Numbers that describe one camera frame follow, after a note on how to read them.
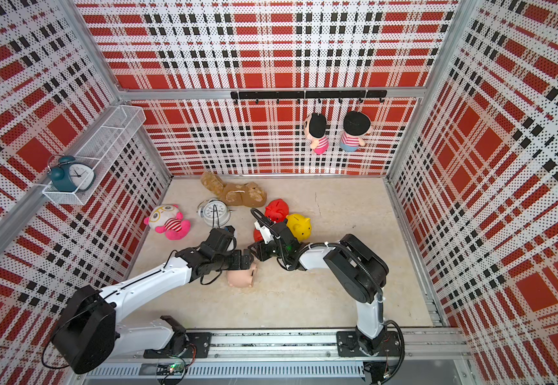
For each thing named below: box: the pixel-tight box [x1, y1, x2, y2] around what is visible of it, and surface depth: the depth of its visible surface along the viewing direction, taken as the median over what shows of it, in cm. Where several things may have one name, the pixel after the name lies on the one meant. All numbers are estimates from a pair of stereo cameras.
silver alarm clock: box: [196, 197, 234, 228], surface depth 105 cm
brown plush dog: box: [200, 171, 268, 208], surface depth 104 cm
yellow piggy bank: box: [286, 213, 312, 242], surface depth 95 cm
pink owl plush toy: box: [144, 203, 192, 241], surface depth 98 cm
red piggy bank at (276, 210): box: [264, 198, 290, 223], surface depth 98 cm
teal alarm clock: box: [47, 154, 96, 192], surface depth 64 cm
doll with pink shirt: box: [303, 112, 330, 155], surface depth 98 cm
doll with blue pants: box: [339, 110, 372, 154], surface depth 98 cm
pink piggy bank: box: [226, 261, 257, 288], surface depth 82 cm
